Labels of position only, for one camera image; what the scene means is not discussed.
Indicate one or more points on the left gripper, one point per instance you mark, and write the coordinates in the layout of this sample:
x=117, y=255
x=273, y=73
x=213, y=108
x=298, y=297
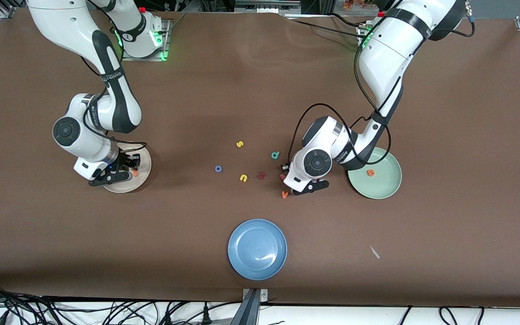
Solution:
x=284, y=167

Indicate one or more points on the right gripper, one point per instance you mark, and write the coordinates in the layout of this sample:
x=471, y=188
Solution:
x=126, y=161

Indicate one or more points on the teal foam letter d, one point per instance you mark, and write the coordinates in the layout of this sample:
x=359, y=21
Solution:
x=277, y=154

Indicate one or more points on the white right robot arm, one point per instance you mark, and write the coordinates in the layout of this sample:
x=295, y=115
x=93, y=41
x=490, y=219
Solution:
x=61, y=22

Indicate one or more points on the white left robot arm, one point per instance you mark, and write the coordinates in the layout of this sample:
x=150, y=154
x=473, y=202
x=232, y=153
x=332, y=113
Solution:
x=391, y=45

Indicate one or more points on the maroon foam letter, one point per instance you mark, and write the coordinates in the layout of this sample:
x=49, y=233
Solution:
x=262, y=175

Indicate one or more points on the beige round plate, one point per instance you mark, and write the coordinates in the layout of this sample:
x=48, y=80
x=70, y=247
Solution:
x=142, y=180

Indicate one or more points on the blue round plate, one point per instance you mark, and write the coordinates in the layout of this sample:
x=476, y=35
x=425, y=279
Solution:
x=257, y=249

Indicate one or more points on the green round plate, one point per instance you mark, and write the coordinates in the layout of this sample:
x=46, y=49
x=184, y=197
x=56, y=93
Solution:
x=377, y=187

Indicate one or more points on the white paper scrap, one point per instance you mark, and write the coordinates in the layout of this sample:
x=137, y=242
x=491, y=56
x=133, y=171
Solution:
x=374, y=252

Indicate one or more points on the black power plug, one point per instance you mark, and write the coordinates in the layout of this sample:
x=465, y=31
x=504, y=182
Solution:
x=168, y=316
x=206, y=314

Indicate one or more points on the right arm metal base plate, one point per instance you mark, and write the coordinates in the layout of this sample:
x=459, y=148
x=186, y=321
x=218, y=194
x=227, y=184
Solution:
x=151, y=58

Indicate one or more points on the silver camera mount bracket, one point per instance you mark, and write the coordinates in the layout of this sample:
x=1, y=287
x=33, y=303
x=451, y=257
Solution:
x=263, y=295

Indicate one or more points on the dark grey camera pole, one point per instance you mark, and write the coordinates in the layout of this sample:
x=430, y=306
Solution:
x=247, y=311

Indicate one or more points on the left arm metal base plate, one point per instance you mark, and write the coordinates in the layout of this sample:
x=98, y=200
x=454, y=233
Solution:
x=359, y=30

